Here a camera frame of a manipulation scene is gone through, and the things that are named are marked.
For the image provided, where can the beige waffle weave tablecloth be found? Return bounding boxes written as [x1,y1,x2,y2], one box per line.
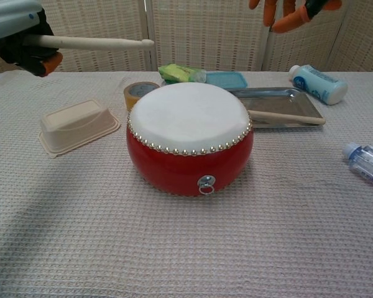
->
[0,70,373,298]

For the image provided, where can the woven folding screen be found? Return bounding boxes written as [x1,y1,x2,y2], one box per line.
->
[0,0,373,78]

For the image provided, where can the wooden drumstick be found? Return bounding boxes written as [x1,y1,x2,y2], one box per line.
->
[24,34,155,50]
[247,110,326,125]

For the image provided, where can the blue plastic container lid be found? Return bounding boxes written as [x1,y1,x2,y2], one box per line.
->
[205,71,249,91]

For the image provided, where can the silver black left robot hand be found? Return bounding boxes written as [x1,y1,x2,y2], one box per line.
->
[0,0,64,78]

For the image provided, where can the green clear snack bag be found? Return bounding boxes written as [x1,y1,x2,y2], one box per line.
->
[157,63,208,85]

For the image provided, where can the brown packing tape roll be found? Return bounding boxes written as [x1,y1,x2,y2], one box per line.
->
[123,81,161,112]

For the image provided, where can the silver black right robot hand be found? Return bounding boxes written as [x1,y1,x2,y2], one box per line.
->
[248,0,343,34]

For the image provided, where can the white bottle with blue label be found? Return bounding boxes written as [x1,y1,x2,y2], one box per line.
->
[288,65,349,106]

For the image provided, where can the clear plastic water bottle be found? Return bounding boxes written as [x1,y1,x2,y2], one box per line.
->
[343,142,373,192]

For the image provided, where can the beige plastic food container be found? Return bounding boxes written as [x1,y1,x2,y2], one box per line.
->
[38,97,121,159]

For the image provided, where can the stainless steel rectangular tray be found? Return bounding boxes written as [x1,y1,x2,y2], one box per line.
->
[228,87,325,129]

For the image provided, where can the red drum with white skin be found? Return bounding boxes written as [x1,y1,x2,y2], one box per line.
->
[126,82,254,198]

